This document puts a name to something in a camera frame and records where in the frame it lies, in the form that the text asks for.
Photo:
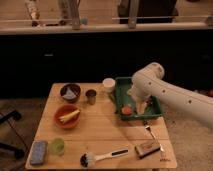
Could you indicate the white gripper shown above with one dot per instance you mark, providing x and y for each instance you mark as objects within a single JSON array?
[{"x": 140, "y": 97}]

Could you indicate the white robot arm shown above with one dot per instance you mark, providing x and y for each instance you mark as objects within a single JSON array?
[{"x": 148, "y": 82}]

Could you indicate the red tomato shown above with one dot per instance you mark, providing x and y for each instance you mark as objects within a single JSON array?
[{"x": 126, "y": 110}]

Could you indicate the metal fork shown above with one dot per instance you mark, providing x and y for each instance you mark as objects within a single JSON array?
[{"x": 148, "y": 128}]

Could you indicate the green plastic tray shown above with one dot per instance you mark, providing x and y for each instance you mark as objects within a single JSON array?
[{"x": 122, "y": 98}]

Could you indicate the white paper cup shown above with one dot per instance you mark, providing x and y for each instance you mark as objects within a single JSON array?
[{"x": 109, "y": 85}]

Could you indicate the wooden block brush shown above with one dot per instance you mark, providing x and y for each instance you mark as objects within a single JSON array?
[{"x": 147, "y": 148}]

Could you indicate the metal cup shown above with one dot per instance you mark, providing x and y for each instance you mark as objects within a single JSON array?
[{"x": 91, "y": 96}]

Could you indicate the crumpled grey cloth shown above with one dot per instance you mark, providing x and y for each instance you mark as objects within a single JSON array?
[{"x": 70, "y": 94}]

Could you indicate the dark brown bowl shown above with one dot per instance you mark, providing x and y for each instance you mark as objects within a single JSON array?
[{"x": 72, "y": 86}]

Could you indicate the yellow banana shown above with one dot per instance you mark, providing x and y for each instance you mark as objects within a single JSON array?
[{"x": 69, "y": 116}]

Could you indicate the orange bowl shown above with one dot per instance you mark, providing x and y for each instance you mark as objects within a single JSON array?
[{"x": 63, "y": 110}]

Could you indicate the white dish brush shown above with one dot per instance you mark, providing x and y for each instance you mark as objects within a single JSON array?
[{"x": 89, "y": 159}]

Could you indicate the green plastic cup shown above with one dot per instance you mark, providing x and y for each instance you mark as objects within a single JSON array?
[{"x": 56, "y": 147}]

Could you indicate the blue sponge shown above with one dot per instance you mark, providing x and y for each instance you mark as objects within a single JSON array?
[{"x": 38, "y": 153}]

